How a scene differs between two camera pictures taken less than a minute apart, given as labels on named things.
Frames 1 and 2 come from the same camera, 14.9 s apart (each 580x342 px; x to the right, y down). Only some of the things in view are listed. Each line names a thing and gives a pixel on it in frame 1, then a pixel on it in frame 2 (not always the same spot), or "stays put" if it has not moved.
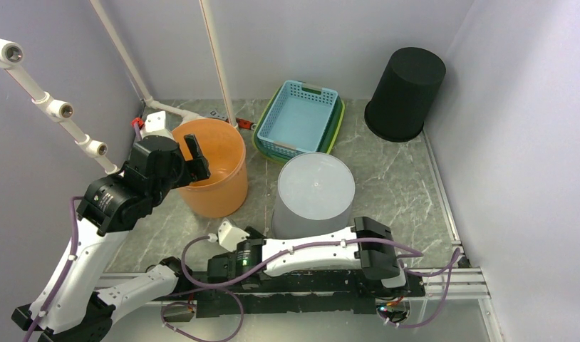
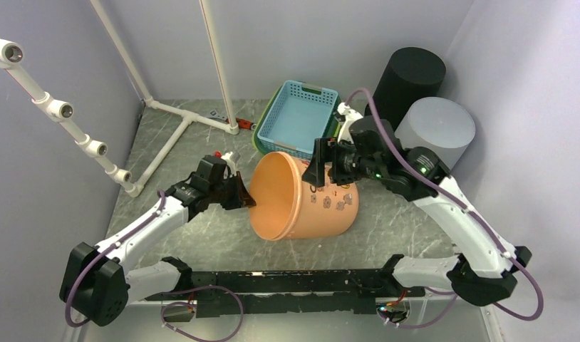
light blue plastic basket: [297, 115] stays put
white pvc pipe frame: [9, 54] stays put
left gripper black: [198, 165] → [241, 197]
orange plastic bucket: [224, 193] → [287, 207]
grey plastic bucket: [315, 196] → [441, 125]
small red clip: [244, 123] stays put
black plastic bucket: [409, 84] stays put
